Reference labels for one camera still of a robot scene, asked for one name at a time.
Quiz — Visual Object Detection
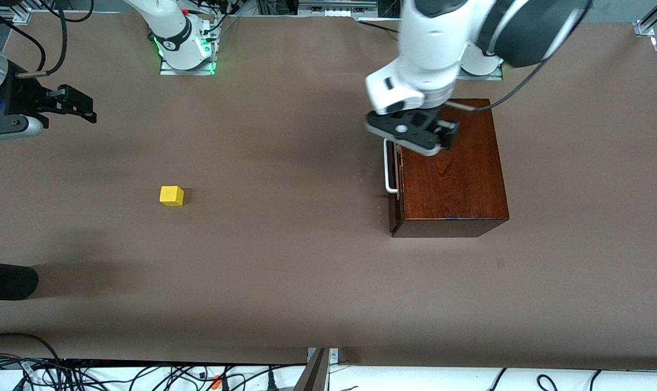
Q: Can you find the tangle of black cables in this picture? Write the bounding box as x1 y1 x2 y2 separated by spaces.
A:
0 356 307 391

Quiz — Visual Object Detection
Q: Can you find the wooden drawer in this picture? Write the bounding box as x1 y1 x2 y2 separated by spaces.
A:
389 144 403 224

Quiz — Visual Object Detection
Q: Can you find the brown table cover sheet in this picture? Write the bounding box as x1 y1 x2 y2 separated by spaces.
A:
0 12 657 365

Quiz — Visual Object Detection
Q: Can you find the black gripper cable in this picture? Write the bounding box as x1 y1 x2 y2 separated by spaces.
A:
447 11 584 112
0 0 96 78

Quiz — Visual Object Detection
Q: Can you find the thin black cable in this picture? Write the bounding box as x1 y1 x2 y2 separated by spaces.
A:
358 21 401 34

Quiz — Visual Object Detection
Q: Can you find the aluminium frame profile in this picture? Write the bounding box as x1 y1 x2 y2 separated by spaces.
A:
0 0 33 23
634 0 657 37

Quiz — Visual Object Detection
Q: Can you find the dark slanted bar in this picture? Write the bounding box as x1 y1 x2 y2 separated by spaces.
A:
293 349 330 391

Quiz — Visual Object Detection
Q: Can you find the black cylinder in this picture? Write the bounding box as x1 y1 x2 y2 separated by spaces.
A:
0 261 39 301

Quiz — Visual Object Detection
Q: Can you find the yellow block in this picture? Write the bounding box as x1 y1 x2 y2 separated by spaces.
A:
160 186 185 207

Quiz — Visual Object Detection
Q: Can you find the silver corner bracket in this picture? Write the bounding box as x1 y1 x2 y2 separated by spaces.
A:
307 348 340 365

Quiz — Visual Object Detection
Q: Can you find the dark brown wooden cabinet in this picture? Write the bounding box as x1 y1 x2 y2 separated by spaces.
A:
389 98 509 238

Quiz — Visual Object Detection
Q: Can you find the white power strip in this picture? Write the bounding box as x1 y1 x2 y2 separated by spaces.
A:
298 0 379 18

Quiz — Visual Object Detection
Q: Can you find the black looped cable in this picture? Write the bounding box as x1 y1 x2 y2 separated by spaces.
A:
0 332 63 363

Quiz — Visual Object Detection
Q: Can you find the white metal drawer handle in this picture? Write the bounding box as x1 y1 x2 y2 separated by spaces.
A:
383 138 400 194

